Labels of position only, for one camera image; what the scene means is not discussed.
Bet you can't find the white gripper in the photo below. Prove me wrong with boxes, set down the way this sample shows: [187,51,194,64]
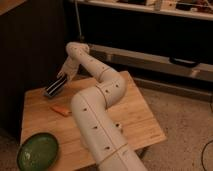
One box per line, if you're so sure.
[57,56,80,81]

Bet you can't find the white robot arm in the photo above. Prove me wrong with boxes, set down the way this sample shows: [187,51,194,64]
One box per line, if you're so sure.
[60,42,147,171]

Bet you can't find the orange flat block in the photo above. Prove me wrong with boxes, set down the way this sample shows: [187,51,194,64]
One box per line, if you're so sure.
[50,105,71,117]

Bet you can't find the dark wooden cabinet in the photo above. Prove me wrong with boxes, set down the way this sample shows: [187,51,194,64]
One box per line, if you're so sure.
[0,0,69,139]

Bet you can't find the long grey metal case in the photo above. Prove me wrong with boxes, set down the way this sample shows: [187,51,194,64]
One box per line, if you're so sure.
[70,41,213,83]

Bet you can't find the thin metal pole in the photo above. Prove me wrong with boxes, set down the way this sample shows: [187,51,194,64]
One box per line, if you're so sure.
[74,0,84,43]

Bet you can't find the green round bowl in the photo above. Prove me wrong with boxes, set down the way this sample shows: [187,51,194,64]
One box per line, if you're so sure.
[16,132,59,171]

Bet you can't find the cluttered white shelf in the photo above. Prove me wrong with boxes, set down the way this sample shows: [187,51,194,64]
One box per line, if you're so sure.
[68,0,213,21]

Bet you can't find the black case handle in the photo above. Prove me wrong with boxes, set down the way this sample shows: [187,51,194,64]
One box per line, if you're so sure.
[169,57,200,68]

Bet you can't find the black cable on floor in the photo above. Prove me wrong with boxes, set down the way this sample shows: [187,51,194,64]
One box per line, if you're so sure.
[200,139,213,171]

